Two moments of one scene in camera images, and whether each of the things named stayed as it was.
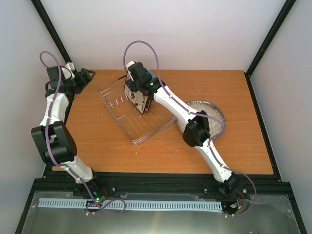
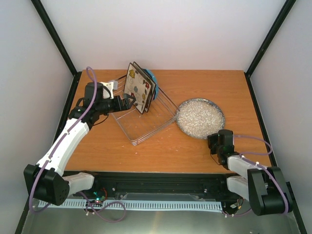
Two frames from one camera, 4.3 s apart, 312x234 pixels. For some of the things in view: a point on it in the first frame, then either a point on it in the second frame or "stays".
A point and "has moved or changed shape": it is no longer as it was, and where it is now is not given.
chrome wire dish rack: (127, 114) stays
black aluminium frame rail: (257, 184) stays
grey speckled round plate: (215, 125) stays
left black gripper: (83, 82) -> (119, 107)
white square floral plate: (147, 105) has moved or changed shape
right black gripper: (129, 84) -> (210, 138)
